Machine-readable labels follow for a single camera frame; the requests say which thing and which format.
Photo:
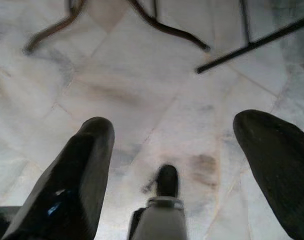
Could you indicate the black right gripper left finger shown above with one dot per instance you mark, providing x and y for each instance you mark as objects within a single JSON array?
[{"x": 66, "y": 180}]

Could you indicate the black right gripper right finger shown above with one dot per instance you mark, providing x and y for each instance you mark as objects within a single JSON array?
[{"x": 279, "y": 162}]

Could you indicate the grey robot leg black foot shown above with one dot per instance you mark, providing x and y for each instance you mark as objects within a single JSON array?
[{"x": 164, "y": 220}]

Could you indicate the straight black table leg bar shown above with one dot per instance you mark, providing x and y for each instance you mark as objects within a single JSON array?
[{"x": 254, "y": 45}]

